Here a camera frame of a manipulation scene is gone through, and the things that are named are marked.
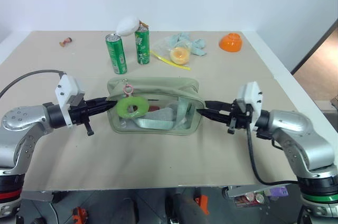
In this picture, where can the grey cloth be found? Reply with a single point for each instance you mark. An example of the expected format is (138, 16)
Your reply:
(161, 115)

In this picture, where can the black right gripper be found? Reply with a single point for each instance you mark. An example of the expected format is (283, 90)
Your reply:
(241, 118)

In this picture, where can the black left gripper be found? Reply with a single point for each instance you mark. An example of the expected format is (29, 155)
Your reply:
(79, 114)

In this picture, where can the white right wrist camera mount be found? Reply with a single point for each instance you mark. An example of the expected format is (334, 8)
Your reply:
(251, 92)

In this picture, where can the green pouch with clear window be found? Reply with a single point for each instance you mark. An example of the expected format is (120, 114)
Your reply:
(158, 86)

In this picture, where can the purple packet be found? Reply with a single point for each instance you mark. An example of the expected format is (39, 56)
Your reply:
(278, 191)

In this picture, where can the small brown red figurine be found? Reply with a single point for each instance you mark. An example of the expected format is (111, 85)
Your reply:
(66, 41)

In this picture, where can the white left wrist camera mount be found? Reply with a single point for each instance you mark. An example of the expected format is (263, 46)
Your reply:
(67, 86)

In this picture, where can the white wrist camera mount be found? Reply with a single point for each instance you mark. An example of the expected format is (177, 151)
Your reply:
(67, 86)
(251, 92)

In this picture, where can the orange black clamp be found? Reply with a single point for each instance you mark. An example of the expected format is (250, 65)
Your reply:
(79, 214)
(203, 204)

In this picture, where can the clear zip bag yellow strip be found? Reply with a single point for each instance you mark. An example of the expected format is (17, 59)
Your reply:
(161, 44)

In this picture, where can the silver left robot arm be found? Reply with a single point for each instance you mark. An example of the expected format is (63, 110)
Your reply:
(23, 118)

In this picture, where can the green soda can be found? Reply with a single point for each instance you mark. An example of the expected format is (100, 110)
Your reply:
(142, 47)
(117, 55)

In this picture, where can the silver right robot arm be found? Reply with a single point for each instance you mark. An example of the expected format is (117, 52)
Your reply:
(295, 126)

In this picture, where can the orange white small packet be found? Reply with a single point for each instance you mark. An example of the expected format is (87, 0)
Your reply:
(144, 24)

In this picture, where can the orange bowl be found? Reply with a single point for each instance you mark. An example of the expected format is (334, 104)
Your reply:
(231, 43)

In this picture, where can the dark rounded shape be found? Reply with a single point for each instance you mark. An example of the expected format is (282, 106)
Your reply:
(182, 208)

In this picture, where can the small red item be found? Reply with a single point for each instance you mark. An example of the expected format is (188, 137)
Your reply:
(153, 108)

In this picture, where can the clear box of cans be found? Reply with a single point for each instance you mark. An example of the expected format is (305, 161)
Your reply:
(251, 197)

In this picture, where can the light blue cloth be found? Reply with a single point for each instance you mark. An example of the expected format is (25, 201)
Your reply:
(198, 47)

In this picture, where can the white oval plush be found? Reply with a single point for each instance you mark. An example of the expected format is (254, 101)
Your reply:
(128, 26)

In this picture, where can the yellow round bowl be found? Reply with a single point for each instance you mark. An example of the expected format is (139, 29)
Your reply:
(179, 59)

